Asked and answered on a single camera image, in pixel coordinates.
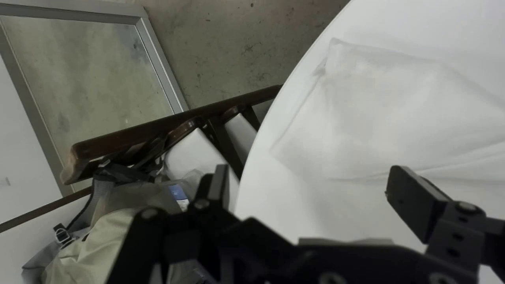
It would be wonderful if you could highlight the white towel with blue stripes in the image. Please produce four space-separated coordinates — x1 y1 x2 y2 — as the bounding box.
270 37 505 187

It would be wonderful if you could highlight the aluminium framed glass panel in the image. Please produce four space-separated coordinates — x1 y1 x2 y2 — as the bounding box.
0 0 189 198

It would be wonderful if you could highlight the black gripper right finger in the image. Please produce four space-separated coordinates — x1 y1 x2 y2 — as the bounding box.
385 165 487 259

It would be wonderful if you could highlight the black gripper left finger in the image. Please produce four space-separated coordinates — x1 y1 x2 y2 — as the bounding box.
188 163 232 214

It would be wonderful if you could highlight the dark brown wooden chair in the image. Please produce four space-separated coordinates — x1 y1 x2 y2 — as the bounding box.
61 84 284 187

